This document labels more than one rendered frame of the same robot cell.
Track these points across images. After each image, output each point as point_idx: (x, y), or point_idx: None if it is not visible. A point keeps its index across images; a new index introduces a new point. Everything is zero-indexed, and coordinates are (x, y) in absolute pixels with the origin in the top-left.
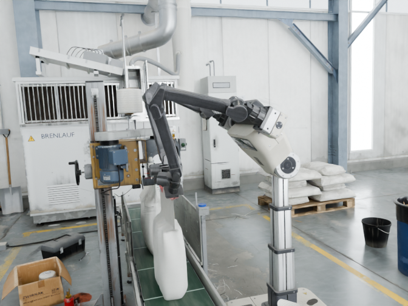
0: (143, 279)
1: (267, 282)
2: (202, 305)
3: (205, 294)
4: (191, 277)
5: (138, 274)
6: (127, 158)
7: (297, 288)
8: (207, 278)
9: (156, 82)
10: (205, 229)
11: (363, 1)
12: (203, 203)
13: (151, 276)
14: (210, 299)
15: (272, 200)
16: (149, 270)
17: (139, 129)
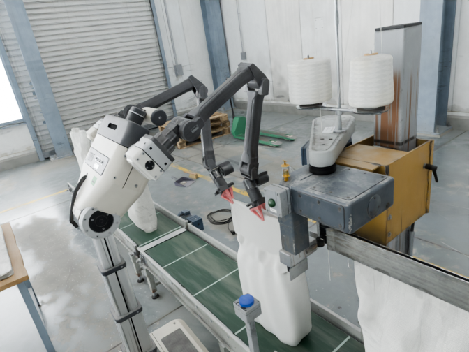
0: (320, 322)
1: (155, 344)
2: (225, 309)
3: (229, 325)
4: (263, 348)
5: (338, 330)
6: (301, 158)
7: (121, 346)
8: (234, 336)
9: (239, 63)
10: (247, 334)
11: None
12: (247, 303)
13: (317, 331)
14: (220, 319)
15: (119, 256)
16: (333, 342)
17: (311, 133)
